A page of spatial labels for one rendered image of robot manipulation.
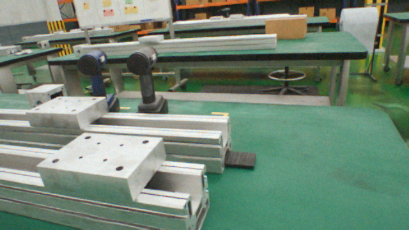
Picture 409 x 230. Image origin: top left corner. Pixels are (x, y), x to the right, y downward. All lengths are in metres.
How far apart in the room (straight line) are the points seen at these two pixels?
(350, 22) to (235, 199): 3.45
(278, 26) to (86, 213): 2.04
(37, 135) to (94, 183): 0.40
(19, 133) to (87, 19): 3.46
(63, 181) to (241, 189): 0.30
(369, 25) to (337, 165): 3.33
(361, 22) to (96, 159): 3.62
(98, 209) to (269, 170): 0.32
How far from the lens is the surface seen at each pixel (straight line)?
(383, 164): 0.63
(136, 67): 0.73
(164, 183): 0.45
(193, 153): 0.54
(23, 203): 0.57
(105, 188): 0.40
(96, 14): 4.08
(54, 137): 0.74
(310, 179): 0.55
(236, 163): 0.56
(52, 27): 8.94
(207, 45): 1.94
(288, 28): 2.27
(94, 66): 0.83
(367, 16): 3.85
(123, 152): 0.42
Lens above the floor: 1.10
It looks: 23 degrees down
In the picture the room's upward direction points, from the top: 6 degrees counter-clockwise
